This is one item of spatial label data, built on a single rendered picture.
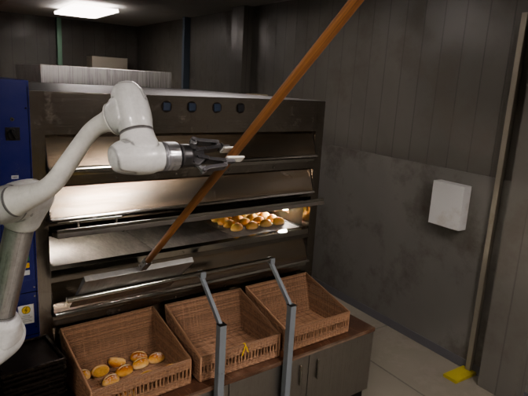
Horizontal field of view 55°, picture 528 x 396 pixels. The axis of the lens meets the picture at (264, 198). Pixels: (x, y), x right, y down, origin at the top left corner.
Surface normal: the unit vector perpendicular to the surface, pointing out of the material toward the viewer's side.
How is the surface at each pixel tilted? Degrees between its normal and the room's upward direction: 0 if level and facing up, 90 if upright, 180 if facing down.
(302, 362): 90
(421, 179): 90
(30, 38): 90
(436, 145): 90
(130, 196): 70
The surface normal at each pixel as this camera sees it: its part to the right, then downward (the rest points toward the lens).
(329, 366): 0.59, 0.21
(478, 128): -0.84, 0.07
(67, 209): 0.58, -0.14
